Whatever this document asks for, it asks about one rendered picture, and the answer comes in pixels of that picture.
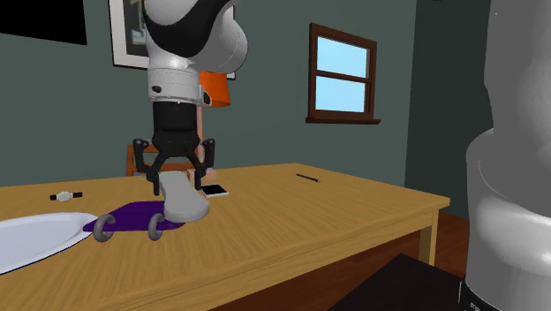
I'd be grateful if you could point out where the white round plate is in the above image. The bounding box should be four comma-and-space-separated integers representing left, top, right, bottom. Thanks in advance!
0, 211, 100, 276

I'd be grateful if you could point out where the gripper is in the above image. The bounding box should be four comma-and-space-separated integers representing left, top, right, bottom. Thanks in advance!
132, 101, 215, 197

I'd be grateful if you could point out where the grey oblong flat object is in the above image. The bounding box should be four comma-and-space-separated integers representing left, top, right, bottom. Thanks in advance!
158, 171, 211, 224

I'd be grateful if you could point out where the orange wooden side table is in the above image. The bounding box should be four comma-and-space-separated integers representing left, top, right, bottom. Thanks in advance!
125, 143, 217, 178

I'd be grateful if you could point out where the white framed wall picture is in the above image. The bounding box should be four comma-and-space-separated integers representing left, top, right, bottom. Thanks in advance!
107, 0, 238, 81

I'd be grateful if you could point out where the brown framed window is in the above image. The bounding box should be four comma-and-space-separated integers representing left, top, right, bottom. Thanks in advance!
305, 22, 382, 126

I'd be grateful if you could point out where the purple board with grey rings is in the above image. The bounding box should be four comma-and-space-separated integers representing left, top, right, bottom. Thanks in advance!
82, 200, 187, 243

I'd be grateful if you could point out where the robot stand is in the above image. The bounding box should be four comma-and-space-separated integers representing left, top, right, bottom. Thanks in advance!
327, 253, 472, 311

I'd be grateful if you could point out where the white phone with black screen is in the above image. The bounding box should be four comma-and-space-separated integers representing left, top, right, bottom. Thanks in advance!
200, 183, 230, 199

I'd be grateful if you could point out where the orange shade floor lamp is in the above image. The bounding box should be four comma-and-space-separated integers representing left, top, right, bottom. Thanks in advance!
186, 71, 231, 183

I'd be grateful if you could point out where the white wristwatch with black strap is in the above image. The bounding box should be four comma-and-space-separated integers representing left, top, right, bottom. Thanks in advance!
49, 190, 84, 203

